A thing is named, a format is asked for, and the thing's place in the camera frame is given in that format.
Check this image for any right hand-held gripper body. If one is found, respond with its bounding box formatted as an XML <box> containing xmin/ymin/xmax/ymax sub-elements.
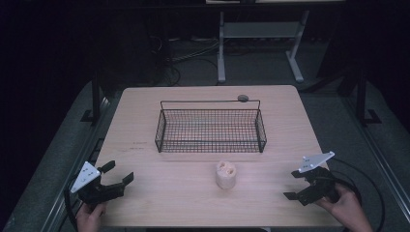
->
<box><xmin>297</xmin><ymin>151</ymin><xmax>340</xmax><ymax>207</ymax></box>

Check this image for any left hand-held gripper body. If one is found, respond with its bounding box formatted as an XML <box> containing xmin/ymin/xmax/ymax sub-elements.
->
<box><xmin>70</xmin><ymin>160</ymin><xmax>126</xmax><ymax>205</ymax></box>

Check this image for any black wire basket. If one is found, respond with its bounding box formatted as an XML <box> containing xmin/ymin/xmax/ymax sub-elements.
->
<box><xmin>154</xmin><ymin>99</ymin><xmax>268</xmax><ymax>154</ymax></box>

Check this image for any person's right hand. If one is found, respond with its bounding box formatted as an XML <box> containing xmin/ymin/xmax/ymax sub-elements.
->
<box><xmin>314</xmin><ymin>183</ymin><xmax>374</xmax><ymax>232</ymax></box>

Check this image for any person's left hand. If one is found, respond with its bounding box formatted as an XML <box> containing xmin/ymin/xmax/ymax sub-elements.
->
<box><xmin>75</xmin><ymin>202</ymin><xmax>107</xmax><ymax>232</ymax></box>

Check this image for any black metal stand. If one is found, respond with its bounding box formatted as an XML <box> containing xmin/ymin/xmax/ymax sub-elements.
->
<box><xmin>353</xmin><ymin>66</ymin><xmax>383</xmax><ymax>128</ymax></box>
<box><xmin>79</xmin><ymin>69</ymin><xmax>104</xmax><ymax>124</ymax></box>

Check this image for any aluminium rail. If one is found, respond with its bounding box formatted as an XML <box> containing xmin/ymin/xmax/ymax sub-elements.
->
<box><xmin>40</xmin><ymin>96</ymin><xmax>112</xmax><ymax>232</ymax></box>

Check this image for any black cable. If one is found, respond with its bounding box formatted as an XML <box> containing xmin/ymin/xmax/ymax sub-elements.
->
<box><xmin>328</xmin><ymin>157</ymin><xmax>387</xmax><ymax>232</ymax></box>
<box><xmin>63</xmin><ymin>175</ymin><xmax>85</xmax><ymax>232</ymax></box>

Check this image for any bundle of floor cables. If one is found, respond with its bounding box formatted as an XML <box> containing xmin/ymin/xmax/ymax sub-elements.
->
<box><xmin>146</xmin><ymin>33</ymin><xmax>221</xmax><ymax>87</ymax></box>

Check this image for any white metal desk frame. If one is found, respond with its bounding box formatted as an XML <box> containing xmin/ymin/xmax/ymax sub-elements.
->
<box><xmin>217</xmin><ymin>9</ymin><xmax>311</xmax><ymax>84</ymax></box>

